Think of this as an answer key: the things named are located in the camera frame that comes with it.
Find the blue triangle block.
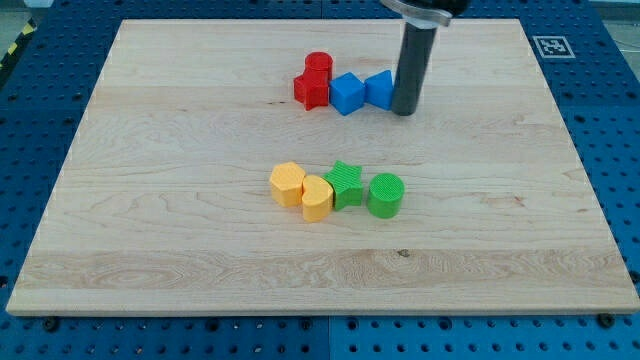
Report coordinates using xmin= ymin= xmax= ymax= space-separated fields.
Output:
xmin=364 ymin=70 xmax=394 ymax=110

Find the yellow heart block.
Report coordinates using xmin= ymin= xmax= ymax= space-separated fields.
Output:
xmin=302 ymin=175 xmax=334 ymax=222

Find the green star block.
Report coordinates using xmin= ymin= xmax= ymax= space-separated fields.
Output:
xmin=323 ymin=160 xmax=364 ymax=211

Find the yellow hexagon block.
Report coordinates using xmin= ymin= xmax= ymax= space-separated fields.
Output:
xmin=269 ymin=162 xmax=306 ymax=207

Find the green cylinder block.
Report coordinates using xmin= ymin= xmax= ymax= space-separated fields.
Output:
xmin=366 ymin=173 xmax=405 ymax=219

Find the blue cube block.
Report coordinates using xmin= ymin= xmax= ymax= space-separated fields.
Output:
xmin=329 ymin=72 xmax=365 ymax=116

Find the red star block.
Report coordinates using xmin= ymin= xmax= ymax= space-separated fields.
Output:
xmin=293 ymin=70 xmax=329 ymax=111

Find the red cylinder block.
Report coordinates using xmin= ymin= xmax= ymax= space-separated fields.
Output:
xmin=305 ymin=51 xmax=333 ymax=82

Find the wooden board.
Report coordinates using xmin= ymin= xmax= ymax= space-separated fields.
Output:
xmin=7 ymin=19 xmax=639 ymax=316

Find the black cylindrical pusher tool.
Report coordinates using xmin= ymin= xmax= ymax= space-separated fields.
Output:
xmin=391 ymin=22 xmax=437 ymax=116

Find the white fiducial marker tag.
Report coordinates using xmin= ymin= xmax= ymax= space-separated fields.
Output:
xmin=533 ymin=35 xmax=575 ymax=59

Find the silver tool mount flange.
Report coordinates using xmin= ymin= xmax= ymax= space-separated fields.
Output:
xmin=380 ymin=0 xmax=471 ymax=29

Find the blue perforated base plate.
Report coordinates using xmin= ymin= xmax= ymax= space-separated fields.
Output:
xmin=1 ymin=0 xmax=639 ymax=359

